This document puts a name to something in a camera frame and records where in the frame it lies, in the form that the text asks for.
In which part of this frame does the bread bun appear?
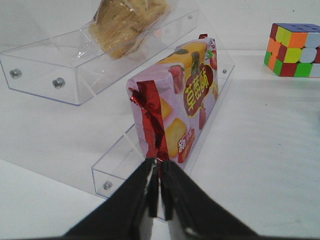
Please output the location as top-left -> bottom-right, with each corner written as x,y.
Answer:
88,0 -> 169,60

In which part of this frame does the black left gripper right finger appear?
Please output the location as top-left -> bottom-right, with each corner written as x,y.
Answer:
160,161 -> 259,237

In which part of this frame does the pink strawberry snack pack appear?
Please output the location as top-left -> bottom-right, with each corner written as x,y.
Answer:
126,34 -> 219,165

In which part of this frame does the clear acrylic left shelf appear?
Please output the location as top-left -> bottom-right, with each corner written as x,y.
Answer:
0,9 -> 234,195

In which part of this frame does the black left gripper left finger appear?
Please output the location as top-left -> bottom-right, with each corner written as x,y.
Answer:
65,158 -> 159,237

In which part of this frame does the colourful Rubik's cube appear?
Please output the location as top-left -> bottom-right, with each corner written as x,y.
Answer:
264,23 -> 320,78

